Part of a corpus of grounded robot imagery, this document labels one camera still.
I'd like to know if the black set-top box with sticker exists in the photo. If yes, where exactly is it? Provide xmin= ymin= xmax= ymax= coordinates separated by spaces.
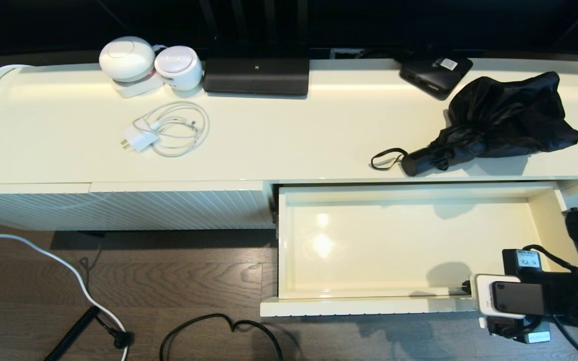
xmin=399 ymin=53 xmax=474 ymax=100

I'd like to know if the thin white coiled charging cable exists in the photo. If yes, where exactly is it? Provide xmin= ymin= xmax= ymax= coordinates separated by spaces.
xmin=133 ymin=102 xmax=211 ymax=158

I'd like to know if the small white round device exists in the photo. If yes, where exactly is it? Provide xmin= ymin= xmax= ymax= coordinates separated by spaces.
xmin=154 ymin=46 xmax=203 ymax=92

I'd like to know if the white charger plug adapter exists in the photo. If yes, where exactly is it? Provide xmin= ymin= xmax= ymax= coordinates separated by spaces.
xmin=120 ymin=129 xmax=159 ymax=152

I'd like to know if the smooth black power cable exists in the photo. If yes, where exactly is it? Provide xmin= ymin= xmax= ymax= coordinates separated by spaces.
xmin=159 ymin=313 xmax=284 ymax=361

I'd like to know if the white wall socket plate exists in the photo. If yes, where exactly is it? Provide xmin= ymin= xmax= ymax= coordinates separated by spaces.
xmin=329 ymin=48 xmax=365 ymax=60

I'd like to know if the black spiral cable with plug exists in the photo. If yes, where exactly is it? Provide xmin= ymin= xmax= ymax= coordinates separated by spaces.
xmin=43 ymin=305 xmax=135 ymax=361

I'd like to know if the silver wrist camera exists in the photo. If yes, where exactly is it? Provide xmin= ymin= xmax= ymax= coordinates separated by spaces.
xmin=486 ymin=316 xmax=551 ymax=344

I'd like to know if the white flat device base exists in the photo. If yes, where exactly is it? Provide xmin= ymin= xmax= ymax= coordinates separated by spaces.
xmin=112 ymin=72 xmax=165 ymax=99

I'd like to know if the large white round device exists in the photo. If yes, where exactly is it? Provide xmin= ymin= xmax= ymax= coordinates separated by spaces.
xmin=99 ymin=36 xmax=156 ymax=83

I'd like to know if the white fluted cabinet front panel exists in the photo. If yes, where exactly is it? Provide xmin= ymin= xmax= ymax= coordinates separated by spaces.
xmin=90 ymin=182 xmax=275 ymax=231

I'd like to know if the black rectangular router box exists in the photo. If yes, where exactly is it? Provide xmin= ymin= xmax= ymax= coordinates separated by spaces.
xmin=203 ymin=58 xmax=311 ymax=96

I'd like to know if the white fluted drawer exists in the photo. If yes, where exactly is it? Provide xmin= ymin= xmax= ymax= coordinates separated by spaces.
xmin=260 ymin=182 xmax=578 ymax=317

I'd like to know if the white sideboard cabinet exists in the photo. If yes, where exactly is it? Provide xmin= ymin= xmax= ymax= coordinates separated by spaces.
xmin=0 ymin=58 xmax=578 ymax=232

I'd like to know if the thick white power cable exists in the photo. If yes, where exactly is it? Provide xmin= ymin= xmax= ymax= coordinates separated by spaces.
xmin=0 ymin=64 xmax=130 ymax=361

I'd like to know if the black umbrella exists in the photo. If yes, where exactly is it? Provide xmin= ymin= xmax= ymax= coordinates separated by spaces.
xmin=371 ymin=71 xmax=578 ymax=177

